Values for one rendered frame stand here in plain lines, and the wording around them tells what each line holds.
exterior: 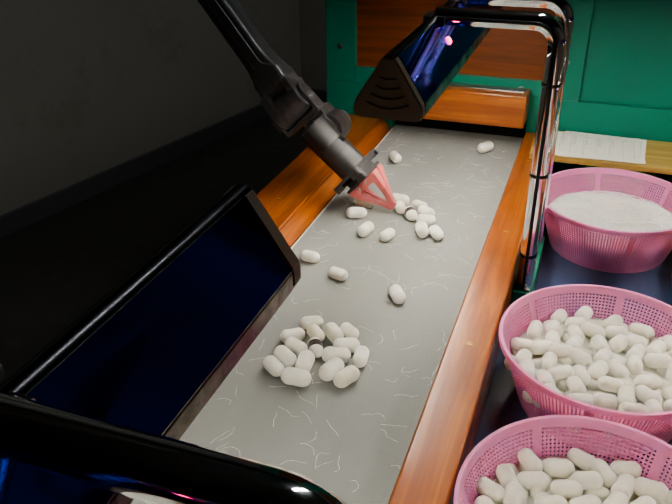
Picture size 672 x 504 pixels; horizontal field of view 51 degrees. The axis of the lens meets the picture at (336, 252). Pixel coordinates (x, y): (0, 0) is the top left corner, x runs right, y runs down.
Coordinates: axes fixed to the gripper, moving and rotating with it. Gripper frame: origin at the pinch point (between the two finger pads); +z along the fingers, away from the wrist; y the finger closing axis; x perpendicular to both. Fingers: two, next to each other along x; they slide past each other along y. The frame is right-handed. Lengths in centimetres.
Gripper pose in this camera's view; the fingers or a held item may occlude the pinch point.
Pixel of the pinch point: (390, 204)
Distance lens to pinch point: 126.9
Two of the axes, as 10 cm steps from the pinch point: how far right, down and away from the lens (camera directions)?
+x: -6.0, 5.6, 5.7
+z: 7.2, 6.9, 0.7
